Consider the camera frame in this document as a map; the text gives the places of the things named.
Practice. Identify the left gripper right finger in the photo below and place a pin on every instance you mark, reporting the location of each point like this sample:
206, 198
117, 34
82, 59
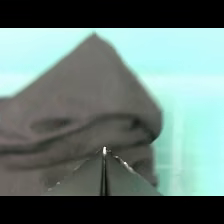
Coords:
125, 181

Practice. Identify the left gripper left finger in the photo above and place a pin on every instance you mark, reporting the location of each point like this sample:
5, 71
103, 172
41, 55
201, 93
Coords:
86, 180

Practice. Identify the grey garment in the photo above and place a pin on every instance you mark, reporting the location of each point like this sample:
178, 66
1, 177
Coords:
90, 100

